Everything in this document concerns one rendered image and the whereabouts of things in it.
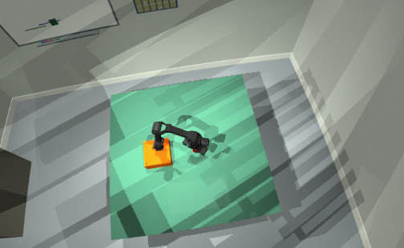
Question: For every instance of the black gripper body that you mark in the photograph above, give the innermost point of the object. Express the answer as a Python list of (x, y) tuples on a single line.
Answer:
[(202, 149)]

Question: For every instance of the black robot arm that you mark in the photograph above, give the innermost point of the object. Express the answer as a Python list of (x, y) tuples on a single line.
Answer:
[(193, 137)]

